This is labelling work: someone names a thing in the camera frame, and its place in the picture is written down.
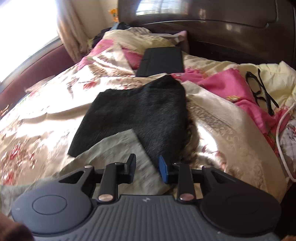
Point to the dark wooden headboard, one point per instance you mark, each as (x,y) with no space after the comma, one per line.
(237,31)

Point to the black folded garment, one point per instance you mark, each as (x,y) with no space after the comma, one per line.
(156,112)

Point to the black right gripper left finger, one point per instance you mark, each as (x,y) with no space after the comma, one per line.
(112,176)

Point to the floral satin bedspread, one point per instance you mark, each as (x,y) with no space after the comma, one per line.
(227,129)

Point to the dark clothes pile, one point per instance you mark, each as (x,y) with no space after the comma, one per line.
(116,26)

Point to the yellow orange toy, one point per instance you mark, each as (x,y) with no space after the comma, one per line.
(114,14)

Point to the black eyeglasses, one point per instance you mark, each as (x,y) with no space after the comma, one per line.
(259,91)

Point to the window with white frame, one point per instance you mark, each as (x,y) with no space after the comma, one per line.
(26,27)

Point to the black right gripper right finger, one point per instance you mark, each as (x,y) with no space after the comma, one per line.
(179,174)

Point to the beige curtain right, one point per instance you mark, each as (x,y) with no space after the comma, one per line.
(71,31)

